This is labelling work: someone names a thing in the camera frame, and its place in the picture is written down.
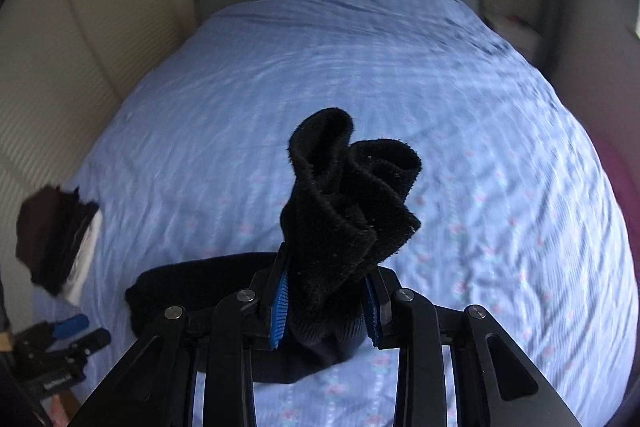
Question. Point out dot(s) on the blue floral bed sheet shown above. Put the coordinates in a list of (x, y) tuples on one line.
[(380, 72)]

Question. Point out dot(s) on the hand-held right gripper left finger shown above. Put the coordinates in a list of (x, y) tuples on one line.
[(278, 307)]

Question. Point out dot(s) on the white bedside table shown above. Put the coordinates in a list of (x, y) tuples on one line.
[(520, 38)]

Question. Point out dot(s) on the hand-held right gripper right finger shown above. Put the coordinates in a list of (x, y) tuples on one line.
[(371, 313)]

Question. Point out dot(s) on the person's left hand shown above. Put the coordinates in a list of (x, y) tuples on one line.
[(59, 411)]

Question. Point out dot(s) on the black sock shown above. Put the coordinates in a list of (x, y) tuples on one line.
[(345, 207)]

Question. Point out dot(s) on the white folded cloth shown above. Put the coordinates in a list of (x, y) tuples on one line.
[(82, 262)]

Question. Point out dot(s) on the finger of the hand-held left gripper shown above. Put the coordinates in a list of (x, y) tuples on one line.
[(70, 326), (92, 340)]

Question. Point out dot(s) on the dark folded garment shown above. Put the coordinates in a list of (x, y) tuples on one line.
[(47, 234)]

